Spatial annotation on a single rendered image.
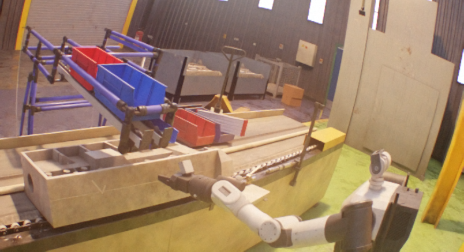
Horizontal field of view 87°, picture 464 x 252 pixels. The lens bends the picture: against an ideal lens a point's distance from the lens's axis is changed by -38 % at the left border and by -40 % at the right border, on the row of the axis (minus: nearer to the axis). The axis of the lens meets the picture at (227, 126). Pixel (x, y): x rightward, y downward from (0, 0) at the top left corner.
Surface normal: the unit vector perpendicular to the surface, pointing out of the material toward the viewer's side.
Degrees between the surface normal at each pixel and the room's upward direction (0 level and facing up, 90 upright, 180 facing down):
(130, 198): 80
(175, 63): 90
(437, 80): 90
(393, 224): 92
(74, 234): 90
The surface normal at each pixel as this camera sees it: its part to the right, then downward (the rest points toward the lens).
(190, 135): -0.59, 0.11
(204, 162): 0.81, 0.18
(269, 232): -0.72, -0.11
